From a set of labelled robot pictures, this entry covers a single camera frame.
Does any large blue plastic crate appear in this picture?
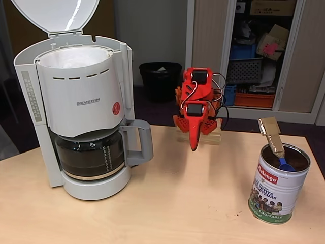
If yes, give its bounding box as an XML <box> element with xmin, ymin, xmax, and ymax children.
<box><xmin>230</xmin><ymin>44</ymin><xmax>257</xmax><ymax>60</ymax></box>

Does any small blue plastic crate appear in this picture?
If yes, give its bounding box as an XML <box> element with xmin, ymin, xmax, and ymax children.
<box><xmin>224</xmin><ymin>85</ymin><xmax>237</xmax><ymax>106</ymax></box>

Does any dark grey bag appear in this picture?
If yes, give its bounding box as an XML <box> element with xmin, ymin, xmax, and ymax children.
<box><xmin>233</xmin><ymin>20</ymin><xmax>256</xmax><ymax>45</ymax></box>

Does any beige roller shutter cabinet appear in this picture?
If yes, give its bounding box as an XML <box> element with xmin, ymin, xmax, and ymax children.
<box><xmin>185</xmin><ymin>0</ymin><xmax>325</xmax><ymax>125</ymax></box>

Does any orange plastic crate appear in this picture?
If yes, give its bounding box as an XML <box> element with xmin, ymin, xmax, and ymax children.
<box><xmin>234</xmin><ymin>91</ymin><xmax>276</xmax><ymax>108</ymax></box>

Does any dark brown ground coffee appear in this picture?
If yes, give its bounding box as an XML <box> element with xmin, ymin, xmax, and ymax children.
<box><xmin>263</xmin><ymin>147</ymin><xmax>309</xmax><ymax>171</ymax></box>

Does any white paper coffee filter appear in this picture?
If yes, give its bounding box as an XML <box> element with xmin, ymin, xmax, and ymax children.
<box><xmin>40</xmin><ymin>47</ymin><xmax>114</xmax><ymax>69</ymax></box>

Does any orange printed clamp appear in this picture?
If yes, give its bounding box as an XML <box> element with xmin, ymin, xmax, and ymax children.
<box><xmin>174</xmin><ymin>86</ymin><xmax>185</xmax><ymax>110</ymax></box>

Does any plain brown cardboard box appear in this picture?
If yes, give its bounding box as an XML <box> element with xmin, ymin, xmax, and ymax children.
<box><xmin>250</xmin><ymin>0</ymin><xmax>297</xmax><ymax>16</ymax></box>

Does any black power cable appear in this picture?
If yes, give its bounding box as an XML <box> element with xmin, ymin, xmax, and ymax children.
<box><xmin>220</xmin><ymin>100</ymin><xmax>231</xmax><ymax>131</ymax></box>

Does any blue scoop with cardboard handle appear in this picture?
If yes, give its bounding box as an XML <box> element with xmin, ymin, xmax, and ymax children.
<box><xmin>257</xmin><ymin>116</ymin><xmax>297</xmax><ymax>171</ymax></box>

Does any white Malongo coffee tin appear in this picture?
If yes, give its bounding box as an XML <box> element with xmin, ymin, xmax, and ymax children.
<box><xmin>248</xmin><ymin>143</ymin><xmax>311</xmax><ymax>225</ymax></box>

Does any cardboard box with pink mark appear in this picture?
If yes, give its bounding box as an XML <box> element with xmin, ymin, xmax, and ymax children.
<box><xmin>255</xmin><ymin>24</ymin><xmax>290</xmax><ymax>61</ymax></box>

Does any white drip coffee maker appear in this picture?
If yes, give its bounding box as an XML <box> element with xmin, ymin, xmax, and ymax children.
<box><xmin>10</xmin><ymin>0</ymin><xmax>135</xmax><ymax>201</ymax></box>

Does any grey perforated basket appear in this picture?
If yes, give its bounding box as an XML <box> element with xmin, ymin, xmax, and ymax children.
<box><xmin>226</xmin><ymin>57</ymin><xmax>264</xmax><ymax>84</ymax></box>

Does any white paper sheet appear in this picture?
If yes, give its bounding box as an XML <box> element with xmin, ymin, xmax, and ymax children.
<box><xmin>261</xmin><ymin>60</ymin><xmax>277</xmax><ymax>87</ymax></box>

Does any wooden base block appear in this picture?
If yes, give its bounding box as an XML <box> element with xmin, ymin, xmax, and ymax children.
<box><xmin>176</xmin><ymin>119</ymin><xmax>222</xmax><ymax>146</ymax></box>

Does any glass carafe with grey handle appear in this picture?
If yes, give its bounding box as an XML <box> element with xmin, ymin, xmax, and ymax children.
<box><xmin>54</xmin><ymin>119</ymin><xmax>154</xmax><ymax>178</ymax></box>

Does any black waste bin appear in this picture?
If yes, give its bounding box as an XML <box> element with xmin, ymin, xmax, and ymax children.
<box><xmin>139</xmin><ymin>62</ymin><xmax>183</xmax><ymax>104</ymax></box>

